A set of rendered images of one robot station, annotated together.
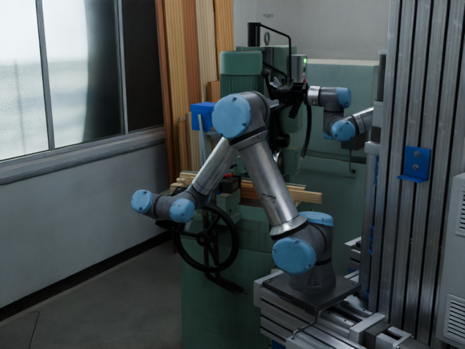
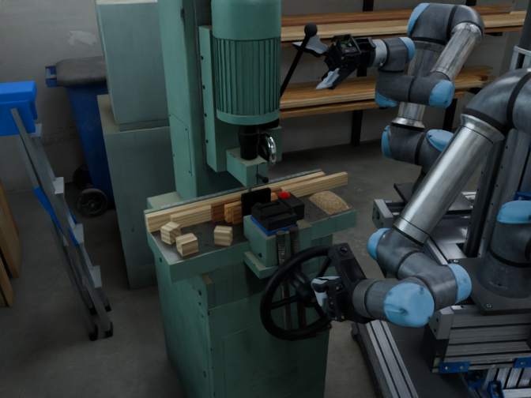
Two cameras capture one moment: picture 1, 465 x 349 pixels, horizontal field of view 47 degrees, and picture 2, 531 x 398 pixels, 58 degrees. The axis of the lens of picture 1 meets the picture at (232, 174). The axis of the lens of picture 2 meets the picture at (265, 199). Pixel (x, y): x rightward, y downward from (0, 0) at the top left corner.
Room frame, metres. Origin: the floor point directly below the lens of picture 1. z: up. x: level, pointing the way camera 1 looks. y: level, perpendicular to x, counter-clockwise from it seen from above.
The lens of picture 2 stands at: (1.45, 0.97, 1.63)
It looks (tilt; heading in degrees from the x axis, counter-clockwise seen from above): 28 degrees down; 307
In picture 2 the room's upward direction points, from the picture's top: straight up
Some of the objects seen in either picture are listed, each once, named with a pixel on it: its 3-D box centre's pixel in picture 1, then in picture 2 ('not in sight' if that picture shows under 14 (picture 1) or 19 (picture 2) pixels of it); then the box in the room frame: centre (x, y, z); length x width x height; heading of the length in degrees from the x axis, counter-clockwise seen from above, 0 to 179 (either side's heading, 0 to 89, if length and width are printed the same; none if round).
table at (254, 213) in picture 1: (227, 205); (262, 234); (2.17, 0.02, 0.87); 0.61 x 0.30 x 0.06; 65
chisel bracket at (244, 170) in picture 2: (243, 163); (246, 168); (2.27, -0.05, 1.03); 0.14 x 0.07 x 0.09; 155
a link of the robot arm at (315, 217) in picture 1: (313, 233); (523, 229); (1.54, -0.25, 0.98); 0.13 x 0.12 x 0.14; 154
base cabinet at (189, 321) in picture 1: (250, 293); (237, 318); (2.37, -0.08, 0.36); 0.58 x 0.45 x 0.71; 155
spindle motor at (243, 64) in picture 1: (241, 88); (247, 59); (2.26, -0.04, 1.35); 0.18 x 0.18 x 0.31
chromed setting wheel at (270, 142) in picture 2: (277, 162); (265, 150); (2.32, -0.20, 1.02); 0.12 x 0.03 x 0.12; 155
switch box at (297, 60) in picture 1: (297, 73); not in sight; (2.49, -0.30, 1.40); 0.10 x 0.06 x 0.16; 155
